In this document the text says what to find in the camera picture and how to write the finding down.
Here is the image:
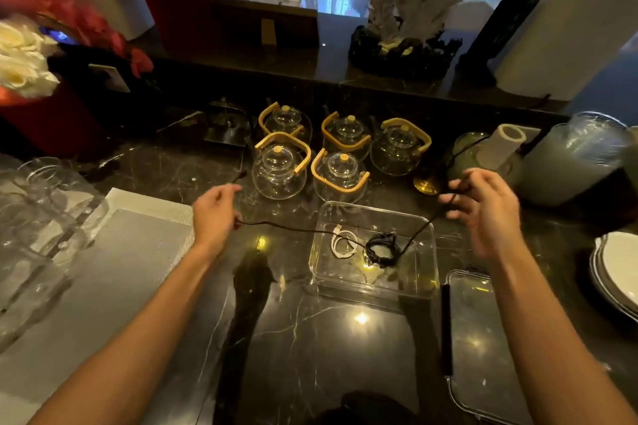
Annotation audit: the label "white paper roll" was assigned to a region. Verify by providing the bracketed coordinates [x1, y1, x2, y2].
[476, 124, 527, 172]

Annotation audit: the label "clear glass cup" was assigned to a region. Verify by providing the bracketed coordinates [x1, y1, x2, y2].
[12, 156, 66, 193]

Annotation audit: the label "white flowers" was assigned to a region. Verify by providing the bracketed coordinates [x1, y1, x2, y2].
[0, 15, 61, 100]

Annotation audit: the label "gold goblet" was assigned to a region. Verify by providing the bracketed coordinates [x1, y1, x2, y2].
[413, 155, 445, 196]

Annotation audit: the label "person's left forearm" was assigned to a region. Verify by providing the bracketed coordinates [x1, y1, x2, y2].
[27, 243, 223, 425]

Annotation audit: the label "person's right forearm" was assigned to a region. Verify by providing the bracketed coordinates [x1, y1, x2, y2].
[486, 239, 638, 425]

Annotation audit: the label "clear plastic container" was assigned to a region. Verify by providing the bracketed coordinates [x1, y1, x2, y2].
[308, 201, 440, 302]

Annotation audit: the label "person's left hand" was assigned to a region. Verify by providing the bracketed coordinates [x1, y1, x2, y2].
[192, 184, 243, 259]

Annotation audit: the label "red flowers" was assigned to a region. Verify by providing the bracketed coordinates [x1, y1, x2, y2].
[0, 0, 155, 80]

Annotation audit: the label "brown wooden box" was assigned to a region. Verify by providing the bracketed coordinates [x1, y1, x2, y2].
[211, 0, 320, 50]

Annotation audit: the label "black coral base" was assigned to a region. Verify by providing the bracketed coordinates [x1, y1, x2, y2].
[347, 25, 463, 83]

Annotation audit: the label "black sculpture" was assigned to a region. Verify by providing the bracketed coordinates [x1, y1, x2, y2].
[457, 0, 542, 88]

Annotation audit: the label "person's right hand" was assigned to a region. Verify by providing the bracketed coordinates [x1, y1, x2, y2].
[439, 168, 522, 261]

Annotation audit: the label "grey woven placemat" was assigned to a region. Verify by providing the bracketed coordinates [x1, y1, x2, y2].
[0, 188, 195, 425]

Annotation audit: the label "large plastic-wrapped jug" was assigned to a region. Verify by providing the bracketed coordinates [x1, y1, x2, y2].
[518, 111, 637, 208]

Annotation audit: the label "clear lid with black clip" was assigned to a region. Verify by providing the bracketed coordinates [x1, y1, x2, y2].
[441, 269, 535, 425]

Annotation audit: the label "glass teapot with wooden handle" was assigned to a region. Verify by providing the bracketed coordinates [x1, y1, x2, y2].
[258, 101, 313, 144]
[321, 111, 372, 162]
[251, 132, 312, 201]
[310, 148, 371, 204]
[370, 117, 433, 177]

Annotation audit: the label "white cable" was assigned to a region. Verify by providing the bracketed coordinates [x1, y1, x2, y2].
[330, 224, 368, 260]

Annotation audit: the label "greenish glass jar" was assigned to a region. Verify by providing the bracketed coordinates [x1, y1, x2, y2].
[446, 131, 524, 187]

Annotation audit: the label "clear glass pitcher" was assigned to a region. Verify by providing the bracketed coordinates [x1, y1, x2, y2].
[0, 250, 75, 357]
[0, 186, 111, 286]

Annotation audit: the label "black cable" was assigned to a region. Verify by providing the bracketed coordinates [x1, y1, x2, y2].
[230, 135, 492, 269]

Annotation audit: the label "stack of white plates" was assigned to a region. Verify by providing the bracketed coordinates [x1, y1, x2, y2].
[589, 231, 638, 324]

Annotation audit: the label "tall red vase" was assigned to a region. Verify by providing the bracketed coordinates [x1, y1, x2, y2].
[133, 0, 216, 56]

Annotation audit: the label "dark metal tray stand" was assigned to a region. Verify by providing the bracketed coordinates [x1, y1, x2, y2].
[203, 99, 252, 148]

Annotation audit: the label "red flower pot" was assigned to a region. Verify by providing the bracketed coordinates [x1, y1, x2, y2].
[0, 80, 109, 159]

